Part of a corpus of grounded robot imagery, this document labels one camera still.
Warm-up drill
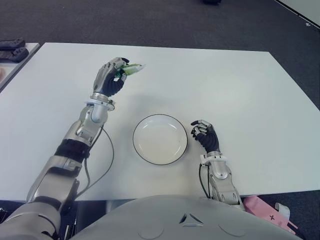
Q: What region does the black controller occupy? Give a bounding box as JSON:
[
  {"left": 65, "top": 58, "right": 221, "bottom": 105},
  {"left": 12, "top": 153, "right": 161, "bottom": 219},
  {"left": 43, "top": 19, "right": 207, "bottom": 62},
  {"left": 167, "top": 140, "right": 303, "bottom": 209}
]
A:
[
  {"left": 0, "top": 37, "right": 26, "bottom": 50},
  {"left": 0, "top": 47, "right": 30, "bottom": 63}
]

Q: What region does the white side table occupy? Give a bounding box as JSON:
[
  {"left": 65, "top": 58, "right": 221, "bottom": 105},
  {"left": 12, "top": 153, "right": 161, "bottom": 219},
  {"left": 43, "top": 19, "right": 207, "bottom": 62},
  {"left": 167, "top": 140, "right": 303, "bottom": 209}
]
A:
[{"left": 0, "top": 42, "right": 41, "bottom": 92}]

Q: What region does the green toothpaste tube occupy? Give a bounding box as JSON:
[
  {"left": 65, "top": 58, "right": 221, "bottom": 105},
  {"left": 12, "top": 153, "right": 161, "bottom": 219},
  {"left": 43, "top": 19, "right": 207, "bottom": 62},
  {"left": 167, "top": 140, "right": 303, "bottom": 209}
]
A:
[{"left": 113, "top": 62, "right": 147, "bottom": 82}]

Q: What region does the white plate with black rim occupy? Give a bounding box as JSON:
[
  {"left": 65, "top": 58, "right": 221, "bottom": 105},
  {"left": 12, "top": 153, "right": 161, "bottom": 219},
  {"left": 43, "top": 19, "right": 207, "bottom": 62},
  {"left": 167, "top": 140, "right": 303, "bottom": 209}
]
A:
[{"left": 132, "top": 114, "right": 188, "bottom": 166}]

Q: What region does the grey robot torso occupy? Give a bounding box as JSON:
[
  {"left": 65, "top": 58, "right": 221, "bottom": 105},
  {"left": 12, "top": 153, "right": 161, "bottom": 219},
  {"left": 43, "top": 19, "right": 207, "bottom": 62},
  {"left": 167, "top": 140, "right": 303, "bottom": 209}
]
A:
[{"left": 72, "top": 194, "right": 303, "bottom": 240}]

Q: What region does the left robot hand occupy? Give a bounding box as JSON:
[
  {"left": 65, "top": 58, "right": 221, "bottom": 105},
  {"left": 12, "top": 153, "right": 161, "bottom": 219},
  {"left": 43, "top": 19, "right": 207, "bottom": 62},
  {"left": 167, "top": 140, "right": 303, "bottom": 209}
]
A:
[{"left": 92, "top": 56, "right": 130, "bottom": 98}]

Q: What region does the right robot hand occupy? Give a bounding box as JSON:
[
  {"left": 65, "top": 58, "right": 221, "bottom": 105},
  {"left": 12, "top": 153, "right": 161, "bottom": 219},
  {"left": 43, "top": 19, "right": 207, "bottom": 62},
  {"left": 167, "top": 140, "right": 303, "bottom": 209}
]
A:
[{"left": 190, "top": 119, "right": 222, "bottom": 154}]

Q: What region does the pink cardboard box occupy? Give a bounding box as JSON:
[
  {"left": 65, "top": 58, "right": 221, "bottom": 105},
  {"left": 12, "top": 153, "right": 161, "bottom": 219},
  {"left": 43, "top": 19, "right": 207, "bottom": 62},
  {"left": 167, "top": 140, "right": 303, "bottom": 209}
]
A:
[{"left": 242, "top": 195, "right": 299, "bottom": 235}]

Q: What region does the white strap loop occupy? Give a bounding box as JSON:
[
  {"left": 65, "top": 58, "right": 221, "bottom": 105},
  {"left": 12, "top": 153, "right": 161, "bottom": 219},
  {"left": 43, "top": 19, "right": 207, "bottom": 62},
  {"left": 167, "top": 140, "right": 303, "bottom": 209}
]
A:
[{"left": 274, "top": 202, "right": 291, "bottom": 220}]

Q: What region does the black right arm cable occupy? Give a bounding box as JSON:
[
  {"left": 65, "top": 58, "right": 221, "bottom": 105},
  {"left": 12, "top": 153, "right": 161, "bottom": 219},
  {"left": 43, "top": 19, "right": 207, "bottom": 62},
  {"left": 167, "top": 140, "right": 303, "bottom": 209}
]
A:
[{"left": 198, "top": 162, "right": 212, "bottom": 199}]

